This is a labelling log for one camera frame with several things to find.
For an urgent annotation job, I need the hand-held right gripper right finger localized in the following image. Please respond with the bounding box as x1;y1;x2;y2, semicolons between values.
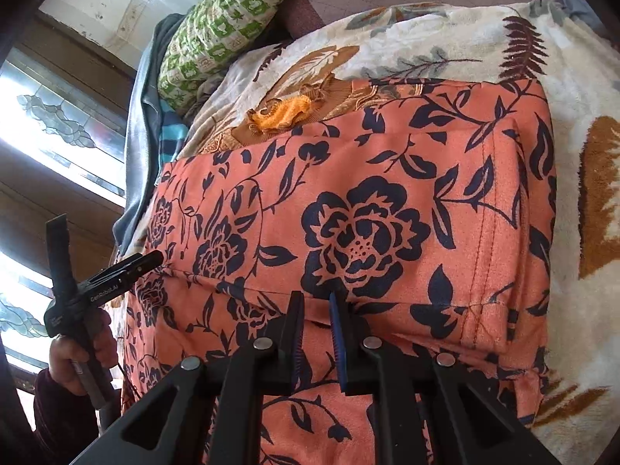
329;292;563;465

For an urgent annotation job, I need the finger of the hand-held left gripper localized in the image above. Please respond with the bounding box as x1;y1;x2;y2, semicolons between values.
112;250;165;286

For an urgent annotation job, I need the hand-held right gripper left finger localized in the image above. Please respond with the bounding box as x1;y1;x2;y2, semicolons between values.
70;292;306;465

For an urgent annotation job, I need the orange floral garment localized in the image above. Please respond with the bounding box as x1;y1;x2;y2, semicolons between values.
121;77;559;465

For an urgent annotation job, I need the person's left forearm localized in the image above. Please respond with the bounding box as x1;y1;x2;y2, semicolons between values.
30;367;122;465

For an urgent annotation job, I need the person's left hand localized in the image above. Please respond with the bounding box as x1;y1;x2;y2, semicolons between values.
49;308;120;398

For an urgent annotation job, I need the teal striped cloth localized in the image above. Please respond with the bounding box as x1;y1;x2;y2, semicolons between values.
157;102;191;166

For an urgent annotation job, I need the grey-blue cloth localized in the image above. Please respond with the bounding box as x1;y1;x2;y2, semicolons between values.
117;12;195;253

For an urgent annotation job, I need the stained glass window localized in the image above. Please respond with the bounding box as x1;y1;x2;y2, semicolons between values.
0;47;137;379

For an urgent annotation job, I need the brown patterned garment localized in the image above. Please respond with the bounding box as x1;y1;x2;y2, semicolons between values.
194;77;439;156

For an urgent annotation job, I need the green checked pillow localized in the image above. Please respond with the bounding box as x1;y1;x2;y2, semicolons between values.
157;0;326;116

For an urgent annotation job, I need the leaf print fleece blanket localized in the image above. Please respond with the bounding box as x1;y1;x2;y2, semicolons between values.
183;0;620;452

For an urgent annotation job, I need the light blue pillow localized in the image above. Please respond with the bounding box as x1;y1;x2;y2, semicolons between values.
552;0;602;34

